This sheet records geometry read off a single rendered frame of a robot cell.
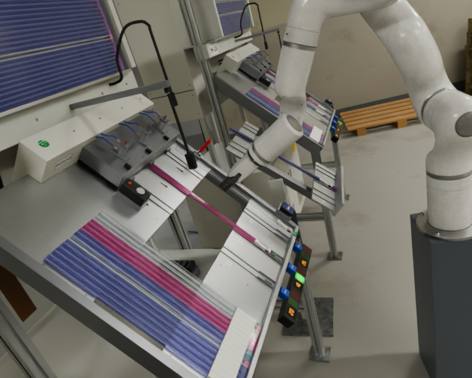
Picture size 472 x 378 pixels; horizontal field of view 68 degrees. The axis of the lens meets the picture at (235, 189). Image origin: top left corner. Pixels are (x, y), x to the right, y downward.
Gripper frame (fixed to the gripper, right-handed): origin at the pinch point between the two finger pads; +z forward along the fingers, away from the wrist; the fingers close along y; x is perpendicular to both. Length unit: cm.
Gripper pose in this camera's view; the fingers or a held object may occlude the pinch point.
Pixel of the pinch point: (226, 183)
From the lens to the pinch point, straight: 118.7
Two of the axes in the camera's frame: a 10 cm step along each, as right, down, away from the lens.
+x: 7.1, 6.9, 1.3
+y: -3.2, 4.8, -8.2
